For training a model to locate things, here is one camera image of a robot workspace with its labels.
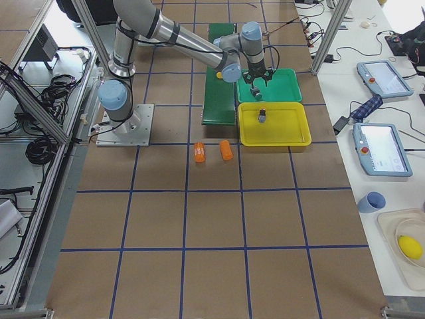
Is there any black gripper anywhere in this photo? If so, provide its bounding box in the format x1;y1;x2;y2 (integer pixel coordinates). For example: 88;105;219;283
242;66;274;87

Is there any green push button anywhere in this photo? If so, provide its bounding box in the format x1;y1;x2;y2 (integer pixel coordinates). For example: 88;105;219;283
250;86;262;101

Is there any plain orange cylinder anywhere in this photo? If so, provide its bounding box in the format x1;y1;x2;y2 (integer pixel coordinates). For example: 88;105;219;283
219;140;234;160

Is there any orange cylinder marked 4680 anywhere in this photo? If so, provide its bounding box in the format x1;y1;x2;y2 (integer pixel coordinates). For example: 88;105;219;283
193;142;206;163

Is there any green plastic tray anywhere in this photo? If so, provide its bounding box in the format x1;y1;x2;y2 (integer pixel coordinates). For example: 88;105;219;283
236;68;302;103

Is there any green conveyor belt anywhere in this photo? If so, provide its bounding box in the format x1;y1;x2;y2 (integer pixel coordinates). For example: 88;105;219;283
201;22;238;126

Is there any yellow plastic tray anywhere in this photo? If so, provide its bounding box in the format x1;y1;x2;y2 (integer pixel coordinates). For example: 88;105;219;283
237;102;312;147

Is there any black power adapter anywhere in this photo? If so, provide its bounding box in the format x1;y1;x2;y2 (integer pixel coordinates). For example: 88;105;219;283
333;116;349;135

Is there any folded blue umbrella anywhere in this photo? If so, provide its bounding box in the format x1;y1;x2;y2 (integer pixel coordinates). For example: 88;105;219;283
350;94;383;123

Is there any teach pendant far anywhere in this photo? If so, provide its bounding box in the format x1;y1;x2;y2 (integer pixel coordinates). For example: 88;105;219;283
356;60;414;98

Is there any teach pendant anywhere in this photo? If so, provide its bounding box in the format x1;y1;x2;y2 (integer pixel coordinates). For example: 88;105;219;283
356;60;414;98
353;123;413;177

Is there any teach pendant near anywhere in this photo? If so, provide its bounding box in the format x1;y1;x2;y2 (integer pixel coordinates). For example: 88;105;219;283
353;123;413;177

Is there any blue plastic cup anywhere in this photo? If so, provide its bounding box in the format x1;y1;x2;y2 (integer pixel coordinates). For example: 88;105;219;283
357;191;386;213

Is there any beige tray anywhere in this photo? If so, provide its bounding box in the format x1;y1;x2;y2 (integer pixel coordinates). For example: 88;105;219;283
377;209;424;291

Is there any yellow lemon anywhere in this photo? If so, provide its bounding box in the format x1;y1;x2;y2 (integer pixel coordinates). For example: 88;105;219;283
398;235;423;260

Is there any red black power cable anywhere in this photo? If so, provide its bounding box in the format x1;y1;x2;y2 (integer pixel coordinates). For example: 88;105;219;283
264;19;303;39

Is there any aluminium post right side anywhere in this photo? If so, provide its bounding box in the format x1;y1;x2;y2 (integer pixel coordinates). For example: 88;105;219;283
311;0;352;75

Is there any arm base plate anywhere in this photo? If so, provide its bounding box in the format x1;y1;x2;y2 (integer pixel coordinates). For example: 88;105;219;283
96;104;154;147

